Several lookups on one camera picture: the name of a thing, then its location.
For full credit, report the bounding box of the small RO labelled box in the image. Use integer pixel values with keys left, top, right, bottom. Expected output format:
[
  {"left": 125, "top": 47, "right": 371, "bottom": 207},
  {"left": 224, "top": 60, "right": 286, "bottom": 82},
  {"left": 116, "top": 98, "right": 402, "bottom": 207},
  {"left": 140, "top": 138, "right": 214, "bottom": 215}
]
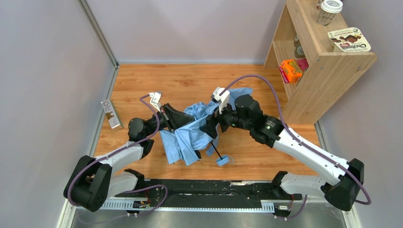
[{"left": 101, "top": 99, "right": 124, "bottom": 130}]

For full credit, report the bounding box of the light blue folding umbrella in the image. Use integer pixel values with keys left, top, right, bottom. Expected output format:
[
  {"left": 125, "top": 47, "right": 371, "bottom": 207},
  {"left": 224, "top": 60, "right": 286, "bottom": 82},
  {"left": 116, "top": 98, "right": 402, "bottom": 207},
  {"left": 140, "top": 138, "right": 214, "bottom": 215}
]
[{"left": 159, "top": 87, "right": 254, "bottom": 167}]

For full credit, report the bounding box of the glass jar white lid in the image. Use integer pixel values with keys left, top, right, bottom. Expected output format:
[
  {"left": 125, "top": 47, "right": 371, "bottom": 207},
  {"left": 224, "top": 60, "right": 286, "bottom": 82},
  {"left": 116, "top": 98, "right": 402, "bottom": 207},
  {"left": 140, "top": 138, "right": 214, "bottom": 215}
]
[{"left": 317, "top": 0, "right": 343, "bottom": 26}]

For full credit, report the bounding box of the purple cable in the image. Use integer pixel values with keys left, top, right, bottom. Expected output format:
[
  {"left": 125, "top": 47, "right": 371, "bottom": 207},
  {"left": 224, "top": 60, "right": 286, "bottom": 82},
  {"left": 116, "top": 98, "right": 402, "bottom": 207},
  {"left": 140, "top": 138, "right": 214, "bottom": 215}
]
[
  {"left": 220, "top": 74, "right": 372, "bottom": 206},
  {"left": 66, "top": 94, "right": 161, "bottom": 208}
]

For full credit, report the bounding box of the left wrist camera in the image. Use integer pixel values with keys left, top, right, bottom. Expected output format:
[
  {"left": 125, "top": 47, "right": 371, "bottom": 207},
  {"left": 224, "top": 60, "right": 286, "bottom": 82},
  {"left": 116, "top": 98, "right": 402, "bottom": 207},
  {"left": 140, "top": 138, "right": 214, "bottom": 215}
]
[{"left": 149, "top": 91, "right": 163, "bottom": 111}]

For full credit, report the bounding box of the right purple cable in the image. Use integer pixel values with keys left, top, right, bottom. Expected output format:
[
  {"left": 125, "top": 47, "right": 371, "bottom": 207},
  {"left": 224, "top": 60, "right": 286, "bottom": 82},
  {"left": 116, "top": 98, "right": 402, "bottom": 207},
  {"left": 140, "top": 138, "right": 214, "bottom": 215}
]
[{"left": 220, "top": 74, "right": 372, "bottom": 206}]

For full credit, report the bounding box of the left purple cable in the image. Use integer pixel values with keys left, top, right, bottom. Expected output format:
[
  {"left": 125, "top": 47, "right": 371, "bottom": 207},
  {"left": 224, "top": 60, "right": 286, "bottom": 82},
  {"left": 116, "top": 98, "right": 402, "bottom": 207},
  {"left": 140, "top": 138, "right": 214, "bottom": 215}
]
[{"left": 66, "top": 94, "right": 161, "bottom": 208}]

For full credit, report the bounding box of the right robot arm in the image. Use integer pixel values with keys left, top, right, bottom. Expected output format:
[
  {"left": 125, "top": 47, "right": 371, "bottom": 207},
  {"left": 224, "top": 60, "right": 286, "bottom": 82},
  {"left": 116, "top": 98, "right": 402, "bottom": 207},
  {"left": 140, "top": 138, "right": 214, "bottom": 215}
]
[{"left": 200, "top": 95, "right": 365, "bottom": 211}]

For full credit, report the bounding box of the small bottle on shelf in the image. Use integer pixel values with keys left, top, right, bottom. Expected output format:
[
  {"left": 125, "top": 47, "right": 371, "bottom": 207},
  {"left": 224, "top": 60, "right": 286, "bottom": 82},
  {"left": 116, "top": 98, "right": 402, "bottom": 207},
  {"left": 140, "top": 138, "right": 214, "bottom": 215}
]
[{"left": 293, "top": 35, "right": 305, "bottom": 58}]

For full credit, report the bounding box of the wooden shelf unit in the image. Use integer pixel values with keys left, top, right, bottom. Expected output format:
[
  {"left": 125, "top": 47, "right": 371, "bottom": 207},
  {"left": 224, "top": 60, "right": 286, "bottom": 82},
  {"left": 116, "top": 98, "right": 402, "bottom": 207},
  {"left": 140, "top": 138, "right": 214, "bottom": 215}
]
[{"left": 264, "top": 0, "right": 377, "bottom": 124}]

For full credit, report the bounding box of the aluminium frame post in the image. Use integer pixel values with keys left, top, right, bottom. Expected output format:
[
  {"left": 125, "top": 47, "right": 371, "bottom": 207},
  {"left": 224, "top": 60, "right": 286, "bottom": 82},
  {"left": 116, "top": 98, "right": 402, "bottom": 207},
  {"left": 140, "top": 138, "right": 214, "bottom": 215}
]
[{"left": 78, "top": 0, "right": 119, "bottom": 68}]

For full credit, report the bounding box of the Chobani yogurt cup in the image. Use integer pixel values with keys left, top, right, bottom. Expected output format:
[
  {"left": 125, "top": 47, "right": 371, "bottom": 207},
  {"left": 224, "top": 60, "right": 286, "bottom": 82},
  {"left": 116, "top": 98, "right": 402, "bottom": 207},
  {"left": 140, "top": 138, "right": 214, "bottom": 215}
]
[{"left": 328, "top": 27, "right": 371, "bottom": 53}]

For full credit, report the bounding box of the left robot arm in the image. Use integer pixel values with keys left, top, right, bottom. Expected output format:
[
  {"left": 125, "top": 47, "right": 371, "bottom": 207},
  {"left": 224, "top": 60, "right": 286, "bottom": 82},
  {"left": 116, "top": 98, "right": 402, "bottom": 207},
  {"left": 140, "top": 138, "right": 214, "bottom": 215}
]
[{"left": 63, "top": 103, "right": 195, "bottom": 212}]

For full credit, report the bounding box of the orange snack box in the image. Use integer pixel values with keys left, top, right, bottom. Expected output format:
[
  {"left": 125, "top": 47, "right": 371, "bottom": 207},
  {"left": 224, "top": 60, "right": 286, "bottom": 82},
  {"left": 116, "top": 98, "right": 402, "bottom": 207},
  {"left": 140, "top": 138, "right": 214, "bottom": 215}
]
[{"left": 279, "top": 59, "right": 304, "bottom": 83}]

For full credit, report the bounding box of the pink snack box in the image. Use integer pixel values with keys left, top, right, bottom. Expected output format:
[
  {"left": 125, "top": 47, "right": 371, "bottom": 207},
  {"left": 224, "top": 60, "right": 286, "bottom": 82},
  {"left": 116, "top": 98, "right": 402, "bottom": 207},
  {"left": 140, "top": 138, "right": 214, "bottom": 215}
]
[{"left": 296, "top": 58, "right": 309, "bottom": 72}]

